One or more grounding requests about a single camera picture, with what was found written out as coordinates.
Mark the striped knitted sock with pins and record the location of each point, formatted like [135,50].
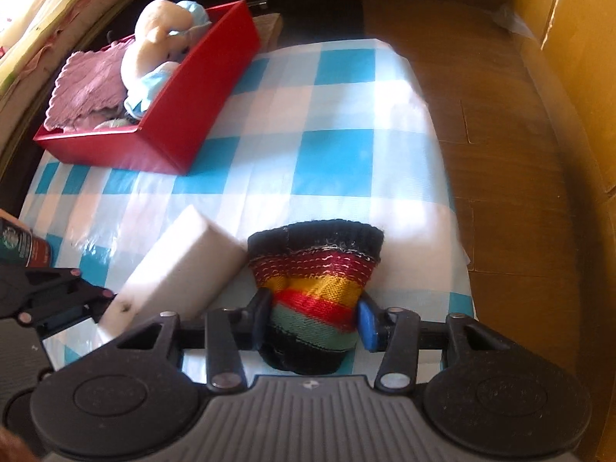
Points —
[316,272]

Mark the white sponge block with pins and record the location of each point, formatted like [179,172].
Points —
[185,269]

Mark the cream plush toy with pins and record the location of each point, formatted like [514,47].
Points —
[154,43]

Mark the wooden wardrobe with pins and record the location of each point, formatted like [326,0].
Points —
[571,58]

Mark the red storage box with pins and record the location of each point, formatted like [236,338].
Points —
[167,139]

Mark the floral bed blanket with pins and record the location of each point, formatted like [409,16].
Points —
[36,36]

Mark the green Starbucks can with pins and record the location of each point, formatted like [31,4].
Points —
[20,247]

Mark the light blue cloth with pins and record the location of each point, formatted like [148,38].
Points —
[159,72]

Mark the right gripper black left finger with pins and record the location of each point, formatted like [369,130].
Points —
[228,331]

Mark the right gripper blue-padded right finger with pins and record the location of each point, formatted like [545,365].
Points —
[395,332]

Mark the purple towel cloth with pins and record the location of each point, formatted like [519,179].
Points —
[88,82]

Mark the blue white checkered tablecloth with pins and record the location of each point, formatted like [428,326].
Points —
[337,130]

